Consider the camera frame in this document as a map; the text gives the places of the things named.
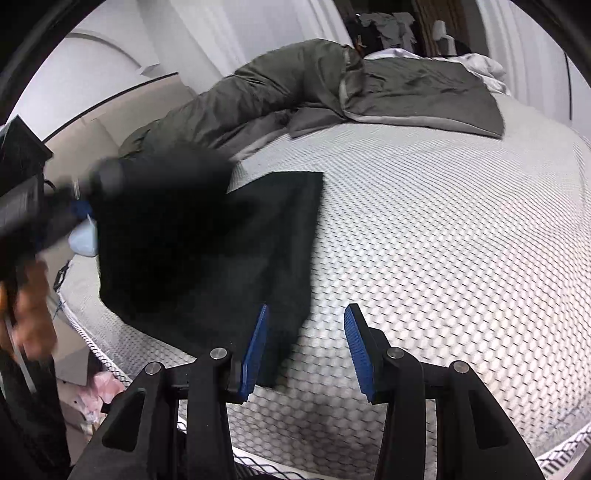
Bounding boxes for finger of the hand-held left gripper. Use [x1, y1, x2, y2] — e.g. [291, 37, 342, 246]
[40, 178, 100, 254]

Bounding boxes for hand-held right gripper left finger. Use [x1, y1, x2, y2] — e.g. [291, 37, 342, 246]
[68, 303, 271, 480]

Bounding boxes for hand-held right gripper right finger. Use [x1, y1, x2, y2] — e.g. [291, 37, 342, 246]
[344, 303, 546, 480]

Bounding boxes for black pants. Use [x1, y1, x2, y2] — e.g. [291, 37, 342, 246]
[90, 145, 325, 389]

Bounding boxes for person's left hand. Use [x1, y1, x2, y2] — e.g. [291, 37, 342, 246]
[0, 260, 59, 361]

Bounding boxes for light blue item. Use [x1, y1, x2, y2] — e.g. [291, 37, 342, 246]
[68, 215, 99, 258]

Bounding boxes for white dotted mattress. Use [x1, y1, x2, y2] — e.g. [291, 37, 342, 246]
[58, 90, 591, 480]

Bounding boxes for cardboard box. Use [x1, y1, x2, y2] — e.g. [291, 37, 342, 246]
[52, 318, 93, 387]

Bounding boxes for pink plastic bag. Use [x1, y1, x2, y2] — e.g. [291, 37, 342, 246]
[78, 371, 126, 424]

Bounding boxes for person's dark clothing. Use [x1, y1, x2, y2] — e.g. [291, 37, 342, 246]
[0, 350, 73, 480]

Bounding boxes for grey-green duvet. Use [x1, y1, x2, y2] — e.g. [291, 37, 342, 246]
[117, 38, 505, 160]

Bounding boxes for white chair back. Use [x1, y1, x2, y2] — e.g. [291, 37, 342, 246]
[433, 20, 458, 57]

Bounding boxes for hanging grey clothes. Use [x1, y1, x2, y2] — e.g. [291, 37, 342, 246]
[358, 11, 417, 49]

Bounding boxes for black wardrobe handle strip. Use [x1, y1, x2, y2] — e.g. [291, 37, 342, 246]
[565, 51, 576, 140]

